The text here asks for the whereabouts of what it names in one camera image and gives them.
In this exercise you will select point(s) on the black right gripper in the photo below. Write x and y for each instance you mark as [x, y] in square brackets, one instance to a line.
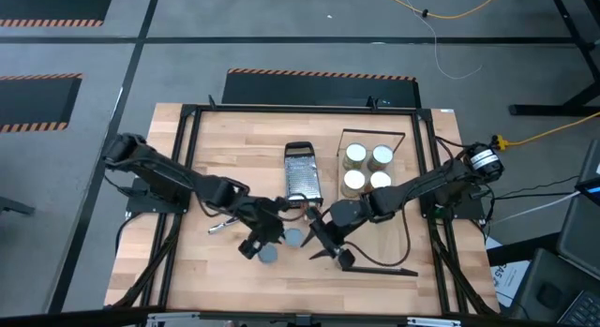
[335, 233]

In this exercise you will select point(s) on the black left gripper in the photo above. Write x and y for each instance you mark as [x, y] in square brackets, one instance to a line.
[258, 217]

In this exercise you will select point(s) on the short teal mandarin oranges can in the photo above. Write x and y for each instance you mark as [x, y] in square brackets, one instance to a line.
[294, 238]

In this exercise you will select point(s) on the short yellow pineapple rings can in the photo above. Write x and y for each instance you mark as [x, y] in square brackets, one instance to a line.
[269, 256]

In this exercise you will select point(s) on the tall green oranges can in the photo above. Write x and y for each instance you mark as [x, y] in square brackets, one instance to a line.
[354, 179]

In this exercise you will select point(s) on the white mixed fruit can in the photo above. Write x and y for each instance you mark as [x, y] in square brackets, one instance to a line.
[380, 179]

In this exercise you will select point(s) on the tall red pineapple can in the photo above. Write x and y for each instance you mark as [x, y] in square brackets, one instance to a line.
[382, 154]

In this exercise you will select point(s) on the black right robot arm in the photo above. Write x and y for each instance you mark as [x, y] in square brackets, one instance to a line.
[436, 186]

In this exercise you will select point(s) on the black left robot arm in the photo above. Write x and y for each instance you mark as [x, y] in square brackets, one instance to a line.
[164, 170]

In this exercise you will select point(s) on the silver metal kitchen utensil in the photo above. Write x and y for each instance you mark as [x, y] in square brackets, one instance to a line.
[220, 227]

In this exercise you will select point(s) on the hazard striped black floor mat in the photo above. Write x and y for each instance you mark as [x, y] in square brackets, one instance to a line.
[51, 4]
[319, 90]
[33, 102]

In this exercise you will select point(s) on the white paper sheet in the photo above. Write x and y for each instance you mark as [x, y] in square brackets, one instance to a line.
[506, 280]

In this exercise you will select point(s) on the black table stand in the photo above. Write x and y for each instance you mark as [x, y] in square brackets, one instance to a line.
[544, 110]

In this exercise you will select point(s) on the grey laptop computer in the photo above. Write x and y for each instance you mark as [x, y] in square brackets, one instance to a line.
[581, 233]

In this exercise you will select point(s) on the black stand foot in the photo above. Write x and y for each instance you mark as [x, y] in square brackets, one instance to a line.
[14, 206]

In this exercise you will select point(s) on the black keyboard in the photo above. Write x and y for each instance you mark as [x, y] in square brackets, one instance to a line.
[583, 313]

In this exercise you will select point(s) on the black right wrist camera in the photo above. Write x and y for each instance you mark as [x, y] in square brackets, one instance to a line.
[347, 260]

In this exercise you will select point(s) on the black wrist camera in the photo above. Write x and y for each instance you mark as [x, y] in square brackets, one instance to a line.
[248, 249]
[347, 260]

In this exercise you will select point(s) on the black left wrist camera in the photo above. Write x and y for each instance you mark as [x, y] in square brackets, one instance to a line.
[248, 249]

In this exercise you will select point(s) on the wooden shelf with black frame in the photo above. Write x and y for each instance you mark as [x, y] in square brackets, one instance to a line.
[375, 238]

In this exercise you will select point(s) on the metal box grater black frame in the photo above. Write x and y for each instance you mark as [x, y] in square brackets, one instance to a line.
[302, 177]

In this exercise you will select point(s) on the black table-level camera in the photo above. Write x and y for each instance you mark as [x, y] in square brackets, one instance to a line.
[300, 321]

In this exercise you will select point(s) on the black aluminium rig frame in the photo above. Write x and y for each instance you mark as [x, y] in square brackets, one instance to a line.
[281, 108]

